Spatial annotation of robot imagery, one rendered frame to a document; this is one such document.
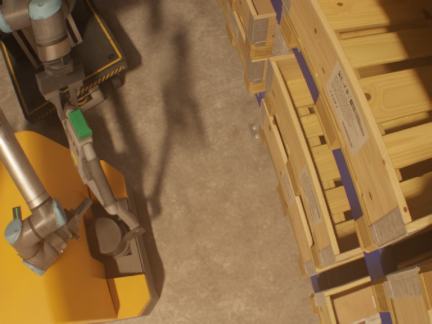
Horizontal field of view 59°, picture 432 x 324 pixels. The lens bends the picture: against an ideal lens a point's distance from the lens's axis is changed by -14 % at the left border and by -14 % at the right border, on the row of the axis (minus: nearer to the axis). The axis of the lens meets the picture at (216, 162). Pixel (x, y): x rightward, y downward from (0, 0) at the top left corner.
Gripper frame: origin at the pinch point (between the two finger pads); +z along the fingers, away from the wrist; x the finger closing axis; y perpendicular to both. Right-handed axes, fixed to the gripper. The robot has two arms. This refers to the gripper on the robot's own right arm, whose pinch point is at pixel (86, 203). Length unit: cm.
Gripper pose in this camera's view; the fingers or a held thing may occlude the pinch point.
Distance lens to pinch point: 161.3
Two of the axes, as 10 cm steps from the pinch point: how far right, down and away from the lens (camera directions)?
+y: 8.4, 5.0, -1.9
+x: 1.3, -5.4, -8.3
